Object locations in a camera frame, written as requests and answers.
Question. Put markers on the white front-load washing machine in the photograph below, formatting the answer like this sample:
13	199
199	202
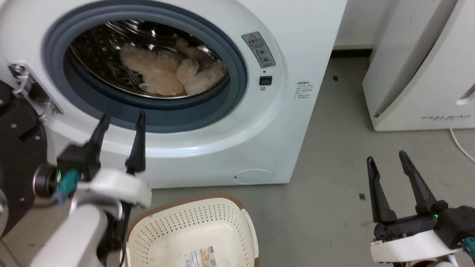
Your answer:
297	44

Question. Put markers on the white floor appliance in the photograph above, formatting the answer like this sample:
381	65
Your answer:
426	74

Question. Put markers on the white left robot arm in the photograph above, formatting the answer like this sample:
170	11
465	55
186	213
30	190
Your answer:
70	237

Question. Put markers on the printed basket label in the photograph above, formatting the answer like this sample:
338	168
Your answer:
199	257

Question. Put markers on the small white text sticker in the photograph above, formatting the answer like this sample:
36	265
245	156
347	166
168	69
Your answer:
303	90

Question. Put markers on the black round washer door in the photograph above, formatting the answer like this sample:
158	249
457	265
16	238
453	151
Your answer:
16	148

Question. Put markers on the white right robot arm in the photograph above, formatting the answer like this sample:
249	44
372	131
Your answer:
426	264

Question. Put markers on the cream perforated laundry basket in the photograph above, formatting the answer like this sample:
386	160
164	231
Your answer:
167	230

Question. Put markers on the beige plush toy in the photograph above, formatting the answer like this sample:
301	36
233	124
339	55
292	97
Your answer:
163	72

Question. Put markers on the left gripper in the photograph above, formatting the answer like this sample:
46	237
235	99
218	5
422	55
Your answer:
107	183

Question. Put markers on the metal door hinge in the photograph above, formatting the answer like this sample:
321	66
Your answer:
29	87

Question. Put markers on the grey warning label sticker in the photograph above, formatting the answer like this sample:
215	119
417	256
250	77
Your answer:
259	49

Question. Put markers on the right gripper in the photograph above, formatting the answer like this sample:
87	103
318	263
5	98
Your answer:
419	233

